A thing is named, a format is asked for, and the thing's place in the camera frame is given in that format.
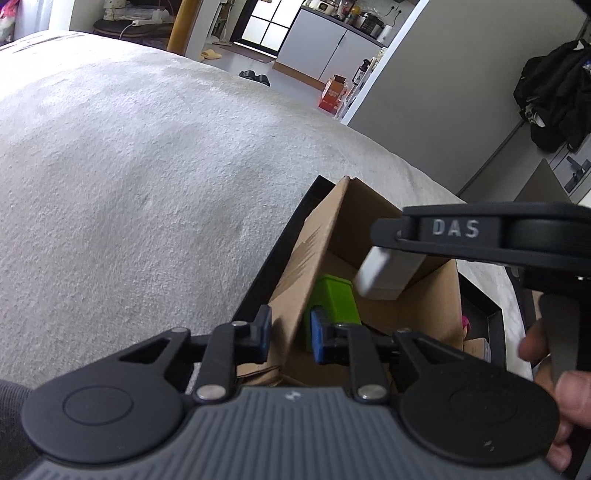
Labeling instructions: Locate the green plastic block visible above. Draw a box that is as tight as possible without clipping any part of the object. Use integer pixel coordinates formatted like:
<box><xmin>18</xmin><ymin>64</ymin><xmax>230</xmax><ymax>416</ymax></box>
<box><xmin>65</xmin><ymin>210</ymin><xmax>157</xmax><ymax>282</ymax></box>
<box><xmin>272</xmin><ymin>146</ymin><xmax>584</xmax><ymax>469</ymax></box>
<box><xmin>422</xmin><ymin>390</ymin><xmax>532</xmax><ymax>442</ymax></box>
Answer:
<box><xmin>303</xmin><ymin>274</ymin><xmax>362</xmax><ymax>353</ymax></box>

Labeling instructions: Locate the white power adapter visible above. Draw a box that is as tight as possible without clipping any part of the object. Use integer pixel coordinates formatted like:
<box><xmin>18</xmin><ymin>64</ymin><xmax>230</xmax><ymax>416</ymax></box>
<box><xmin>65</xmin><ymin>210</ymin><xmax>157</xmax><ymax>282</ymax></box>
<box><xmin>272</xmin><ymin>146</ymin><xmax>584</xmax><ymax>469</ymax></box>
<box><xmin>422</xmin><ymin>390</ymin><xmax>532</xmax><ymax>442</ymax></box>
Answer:
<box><xmin>353</xmin><ymin>246</ymin><xmax>426</xmax><ymax>301</ymax></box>

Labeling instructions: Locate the brown cardboard box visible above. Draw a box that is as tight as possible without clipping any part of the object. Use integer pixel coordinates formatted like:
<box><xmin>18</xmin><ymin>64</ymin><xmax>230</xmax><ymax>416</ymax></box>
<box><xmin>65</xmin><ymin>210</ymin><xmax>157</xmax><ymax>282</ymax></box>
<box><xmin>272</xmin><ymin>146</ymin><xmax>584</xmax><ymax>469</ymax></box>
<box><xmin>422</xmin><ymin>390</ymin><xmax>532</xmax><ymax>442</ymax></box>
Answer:
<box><xmin>238</xmin><ymin>177</ymin><xmax>465</xmax><ymax>386</ymax></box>

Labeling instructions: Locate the pink-haired toy figure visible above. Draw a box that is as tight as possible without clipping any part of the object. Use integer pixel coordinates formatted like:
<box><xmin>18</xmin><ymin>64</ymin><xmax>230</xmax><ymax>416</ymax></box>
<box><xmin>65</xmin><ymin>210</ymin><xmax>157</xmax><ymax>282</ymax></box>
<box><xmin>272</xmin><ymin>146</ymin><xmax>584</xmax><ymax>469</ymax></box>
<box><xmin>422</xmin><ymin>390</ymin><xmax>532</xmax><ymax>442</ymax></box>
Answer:
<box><xmin>461</xmin><ymin>315</ymin><xmax>471</xmax><ymax>337</ymax></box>

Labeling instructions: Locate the person's right hand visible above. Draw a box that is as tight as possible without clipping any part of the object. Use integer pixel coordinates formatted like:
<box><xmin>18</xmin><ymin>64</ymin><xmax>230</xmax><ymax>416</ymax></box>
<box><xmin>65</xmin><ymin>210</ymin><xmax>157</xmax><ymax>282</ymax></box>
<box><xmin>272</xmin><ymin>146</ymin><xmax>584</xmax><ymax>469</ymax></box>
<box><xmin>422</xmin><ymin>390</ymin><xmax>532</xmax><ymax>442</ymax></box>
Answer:
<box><xmin>518</xmin><ymin>320</ymin><xmax>591</xmax><ymax>473</ymax></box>

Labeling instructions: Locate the grey leaning panel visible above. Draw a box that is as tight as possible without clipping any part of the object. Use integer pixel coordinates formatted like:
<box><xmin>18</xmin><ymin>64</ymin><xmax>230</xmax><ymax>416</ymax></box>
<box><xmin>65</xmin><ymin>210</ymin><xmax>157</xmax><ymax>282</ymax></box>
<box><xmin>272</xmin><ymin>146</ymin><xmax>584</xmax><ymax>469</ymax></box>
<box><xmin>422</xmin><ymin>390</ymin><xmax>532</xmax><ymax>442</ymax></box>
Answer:
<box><xmin>515</xmin><ymin>159</ymin><xmax>571</xmax><ymax>204</ymax></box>

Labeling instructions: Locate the black shallow tray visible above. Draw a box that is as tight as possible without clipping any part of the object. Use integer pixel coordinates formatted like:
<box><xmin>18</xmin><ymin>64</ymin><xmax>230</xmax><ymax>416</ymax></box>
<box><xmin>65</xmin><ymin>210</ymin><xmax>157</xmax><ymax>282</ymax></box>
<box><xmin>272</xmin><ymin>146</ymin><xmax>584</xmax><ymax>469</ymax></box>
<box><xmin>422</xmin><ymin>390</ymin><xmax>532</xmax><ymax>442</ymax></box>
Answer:
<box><xmin>236</xmin><ymin>177</ymin><xmax>506</xmax><ymax>366</ymax></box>

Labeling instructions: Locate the tan grey toy cube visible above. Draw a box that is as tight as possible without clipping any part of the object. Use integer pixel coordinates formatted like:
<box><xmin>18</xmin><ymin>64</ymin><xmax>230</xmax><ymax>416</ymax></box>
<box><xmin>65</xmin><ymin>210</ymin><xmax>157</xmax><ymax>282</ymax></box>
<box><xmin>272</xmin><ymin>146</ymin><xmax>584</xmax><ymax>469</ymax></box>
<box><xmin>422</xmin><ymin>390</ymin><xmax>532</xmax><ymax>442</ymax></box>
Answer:
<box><xmin>463</xmin><ymin>337</ymin><xmax>492</xmax><ymax>363</ymax></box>

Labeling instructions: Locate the black hanging jacket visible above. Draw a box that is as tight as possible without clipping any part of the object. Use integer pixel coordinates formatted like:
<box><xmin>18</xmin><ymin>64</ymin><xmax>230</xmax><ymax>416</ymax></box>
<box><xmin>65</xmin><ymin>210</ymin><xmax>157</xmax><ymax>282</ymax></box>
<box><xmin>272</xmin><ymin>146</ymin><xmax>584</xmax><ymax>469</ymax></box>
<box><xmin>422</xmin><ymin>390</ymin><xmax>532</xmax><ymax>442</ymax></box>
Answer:
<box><xmin>513</xmin><ymin>39</ymin><xmax>590</xmax><ymax>153</ymax></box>

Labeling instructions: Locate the white fuzzy blanket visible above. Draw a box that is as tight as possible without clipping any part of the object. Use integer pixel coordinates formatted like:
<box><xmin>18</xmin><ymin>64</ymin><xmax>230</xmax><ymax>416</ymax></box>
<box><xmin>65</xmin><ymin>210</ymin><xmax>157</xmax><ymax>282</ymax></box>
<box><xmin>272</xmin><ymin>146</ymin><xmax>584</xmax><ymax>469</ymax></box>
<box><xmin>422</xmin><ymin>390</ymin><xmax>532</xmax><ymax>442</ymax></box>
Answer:
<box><xmin>0</xmin><ymin>30</ymin><xmax>537</xmax><ymax>389</ymax></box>

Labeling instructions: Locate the orange carton box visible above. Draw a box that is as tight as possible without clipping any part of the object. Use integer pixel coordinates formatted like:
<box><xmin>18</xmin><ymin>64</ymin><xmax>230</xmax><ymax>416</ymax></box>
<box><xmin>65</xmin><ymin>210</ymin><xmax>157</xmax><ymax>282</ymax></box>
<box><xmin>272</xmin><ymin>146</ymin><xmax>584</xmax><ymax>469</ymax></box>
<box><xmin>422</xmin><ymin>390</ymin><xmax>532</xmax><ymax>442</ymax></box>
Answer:
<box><xmin>318</xmin><ymin>75</ymin><xmax>346</xmax><ymax>115</ymax></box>

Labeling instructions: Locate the black spray bottle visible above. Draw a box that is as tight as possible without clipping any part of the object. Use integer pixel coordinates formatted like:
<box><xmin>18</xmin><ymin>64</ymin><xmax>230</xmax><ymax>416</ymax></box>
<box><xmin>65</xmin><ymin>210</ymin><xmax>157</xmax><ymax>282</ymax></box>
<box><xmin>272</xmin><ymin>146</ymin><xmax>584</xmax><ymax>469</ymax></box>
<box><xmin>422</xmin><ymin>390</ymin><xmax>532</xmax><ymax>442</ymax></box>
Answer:
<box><xmin>352</xmin><ymin>59</ymin><xmax>370</xmax><ymax>86</ymax></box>

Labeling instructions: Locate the black slippers pair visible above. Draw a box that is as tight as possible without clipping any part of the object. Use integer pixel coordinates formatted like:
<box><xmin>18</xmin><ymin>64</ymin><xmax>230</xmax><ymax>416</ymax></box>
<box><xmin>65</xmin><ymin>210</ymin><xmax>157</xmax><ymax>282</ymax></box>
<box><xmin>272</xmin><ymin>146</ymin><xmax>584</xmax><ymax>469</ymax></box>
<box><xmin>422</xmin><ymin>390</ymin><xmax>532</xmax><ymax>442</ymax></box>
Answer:
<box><xmin>238</xmin><ymin>70</ymin><xmax>270</xmax><ymax>87</ymax></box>

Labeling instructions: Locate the yellow floor cloth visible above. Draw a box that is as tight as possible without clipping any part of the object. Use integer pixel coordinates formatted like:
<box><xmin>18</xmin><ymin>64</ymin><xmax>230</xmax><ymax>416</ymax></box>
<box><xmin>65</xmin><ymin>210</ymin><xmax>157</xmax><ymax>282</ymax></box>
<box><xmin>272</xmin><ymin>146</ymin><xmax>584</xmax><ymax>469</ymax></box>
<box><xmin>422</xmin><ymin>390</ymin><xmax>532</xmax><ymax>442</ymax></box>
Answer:
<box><xmin>199</xmin><ymin>49</ymin><xmax>222</xmax><ymax>61</ymax></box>

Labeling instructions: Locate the white kitchen cabinet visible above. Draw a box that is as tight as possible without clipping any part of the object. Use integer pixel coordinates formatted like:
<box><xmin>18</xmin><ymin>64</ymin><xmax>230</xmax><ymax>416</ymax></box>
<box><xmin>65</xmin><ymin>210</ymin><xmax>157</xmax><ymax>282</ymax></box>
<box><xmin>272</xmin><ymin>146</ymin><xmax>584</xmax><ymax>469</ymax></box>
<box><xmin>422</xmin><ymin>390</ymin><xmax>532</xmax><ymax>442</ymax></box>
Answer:
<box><xmin>273</xmin><ymin>7</ymin><xmax>383</xmax><ymax>90</ymax></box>

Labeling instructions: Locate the gold round side table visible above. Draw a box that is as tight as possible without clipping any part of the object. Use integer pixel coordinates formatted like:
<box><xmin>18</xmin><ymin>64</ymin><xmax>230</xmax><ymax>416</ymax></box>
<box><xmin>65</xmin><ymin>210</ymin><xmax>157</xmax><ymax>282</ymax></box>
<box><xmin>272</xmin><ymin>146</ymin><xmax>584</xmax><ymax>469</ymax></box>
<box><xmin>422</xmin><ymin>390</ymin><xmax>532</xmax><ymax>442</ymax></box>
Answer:
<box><xmin>166</xmin><ymin>0</ymin><xmax>204</xmax><ymax>56</ymax></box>

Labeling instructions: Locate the white power strip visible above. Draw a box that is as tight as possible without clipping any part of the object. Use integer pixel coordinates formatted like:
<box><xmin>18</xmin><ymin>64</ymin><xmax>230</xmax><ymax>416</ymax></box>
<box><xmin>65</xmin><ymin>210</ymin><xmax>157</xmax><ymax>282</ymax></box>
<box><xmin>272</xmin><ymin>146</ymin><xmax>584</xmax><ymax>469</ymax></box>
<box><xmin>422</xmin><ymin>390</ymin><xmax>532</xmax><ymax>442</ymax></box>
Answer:
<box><xmin>130</xmin><ymin>18</ymin><xmax>167</xmax><ymax>27</ymax></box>

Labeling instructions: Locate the door handle lock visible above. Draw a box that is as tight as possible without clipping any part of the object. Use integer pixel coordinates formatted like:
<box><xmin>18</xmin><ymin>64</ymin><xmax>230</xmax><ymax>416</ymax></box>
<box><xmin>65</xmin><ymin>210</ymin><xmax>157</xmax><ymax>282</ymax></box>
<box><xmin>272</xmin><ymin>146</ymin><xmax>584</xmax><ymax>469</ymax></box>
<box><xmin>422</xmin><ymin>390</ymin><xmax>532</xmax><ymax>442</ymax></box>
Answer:
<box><xmin>565</xmin><ymin>155</ymin><xmax>591</xmax><ymax>194</ymax></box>

